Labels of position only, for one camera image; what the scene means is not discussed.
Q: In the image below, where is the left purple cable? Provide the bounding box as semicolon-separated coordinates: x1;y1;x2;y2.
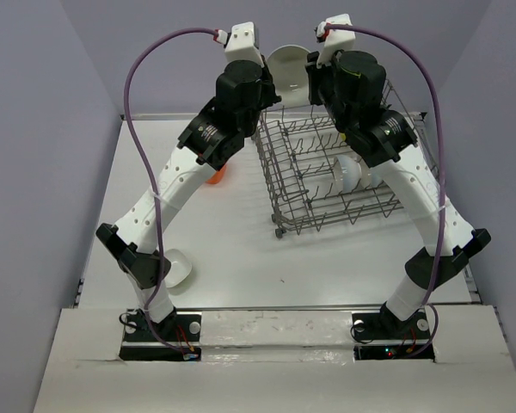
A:
122;27;233;341

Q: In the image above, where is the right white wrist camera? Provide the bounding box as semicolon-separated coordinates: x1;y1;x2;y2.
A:
316;14;356;68

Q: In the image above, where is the white square bowl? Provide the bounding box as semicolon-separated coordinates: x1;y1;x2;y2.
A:
165;249;193;288

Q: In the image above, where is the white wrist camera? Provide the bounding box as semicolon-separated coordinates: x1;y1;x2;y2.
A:
224;22;265;67
316;14;356;68

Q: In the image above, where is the grey wire dish rack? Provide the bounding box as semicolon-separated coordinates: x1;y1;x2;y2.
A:
248;79;448;238

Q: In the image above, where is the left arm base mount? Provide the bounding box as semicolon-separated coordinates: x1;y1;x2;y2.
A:
119;310;202;362

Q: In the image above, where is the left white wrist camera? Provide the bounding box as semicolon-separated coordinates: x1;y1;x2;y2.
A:
224;22;265;67

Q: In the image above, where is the white round bowl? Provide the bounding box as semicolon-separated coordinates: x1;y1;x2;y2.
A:
333;155;362;194

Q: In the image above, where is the metal front rail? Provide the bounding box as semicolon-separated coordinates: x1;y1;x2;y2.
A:
175;304;382;311

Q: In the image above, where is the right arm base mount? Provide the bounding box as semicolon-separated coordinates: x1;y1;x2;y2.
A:
349;305;435;361

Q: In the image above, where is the orange square bowl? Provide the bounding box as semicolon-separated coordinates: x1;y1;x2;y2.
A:
206;165;227;185

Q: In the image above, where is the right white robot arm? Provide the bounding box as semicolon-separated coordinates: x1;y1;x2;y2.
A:
305;51;491;337

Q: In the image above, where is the purple cable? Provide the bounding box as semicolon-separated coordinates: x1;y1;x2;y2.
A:
316;23;448;358
122;27;233;341

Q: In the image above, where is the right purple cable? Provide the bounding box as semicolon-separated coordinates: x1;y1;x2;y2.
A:
316;23;448;358

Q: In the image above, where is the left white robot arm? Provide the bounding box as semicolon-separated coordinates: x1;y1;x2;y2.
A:
96;60;280;340

